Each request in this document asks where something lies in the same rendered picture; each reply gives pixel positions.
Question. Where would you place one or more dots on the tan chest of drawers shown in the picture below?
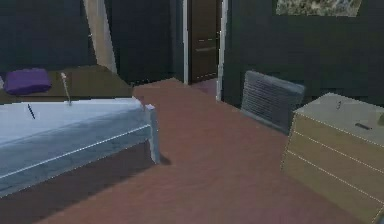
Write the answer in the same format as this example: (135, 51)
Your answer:
(336, 156)

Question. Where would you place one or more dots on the pale blue bed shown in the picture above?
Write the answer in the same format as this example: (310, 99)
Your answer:
(66, 133)

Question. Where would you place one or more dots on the dark green round object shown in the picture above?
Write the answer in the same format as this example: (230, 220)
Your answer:
(381, 118)

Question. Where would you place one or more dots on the grey ribbed basket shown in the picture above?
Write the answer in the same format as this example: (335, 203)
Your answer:
(270, 100)

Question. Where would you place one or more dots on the purple pillow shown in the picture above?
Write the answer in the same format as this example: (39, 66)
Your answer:
(27, 81)

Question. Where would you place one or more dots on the thin black pen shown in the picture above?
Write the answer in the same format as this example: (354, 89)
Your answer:
(31, 111)

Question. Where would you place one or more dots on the dark brown room door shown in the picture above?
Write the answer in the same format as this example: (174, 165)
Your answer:
(204, 40)

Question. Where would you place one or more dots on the framed wall picture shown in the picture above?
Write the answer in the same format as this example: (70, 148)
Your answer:
(318, 7)

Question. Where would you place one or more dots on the pale baseball bat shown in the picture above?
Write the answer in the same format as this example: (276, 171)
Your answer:
(66, 87)

